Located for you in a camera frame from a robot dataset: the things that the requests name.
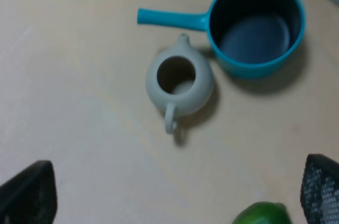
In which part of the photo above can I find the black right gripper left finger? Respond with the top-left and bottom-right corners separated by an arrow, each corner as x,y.
1,160 -> 58,223

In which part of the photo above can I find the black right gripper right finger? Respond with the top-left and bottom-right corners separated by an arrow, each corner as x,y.
300,154 -> 338,224

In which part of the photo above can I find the white ceramic teapot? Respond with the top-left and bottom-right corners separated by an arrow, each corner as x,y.
146,33 -> 215,134

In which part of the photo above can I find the green lime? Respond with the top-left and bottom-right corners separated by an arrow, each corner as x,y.
232,201 -> 292,224

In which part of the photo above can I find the teal saucepan with handle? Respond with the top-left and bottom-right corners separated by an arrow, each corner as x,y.
137,0 -> 306,78

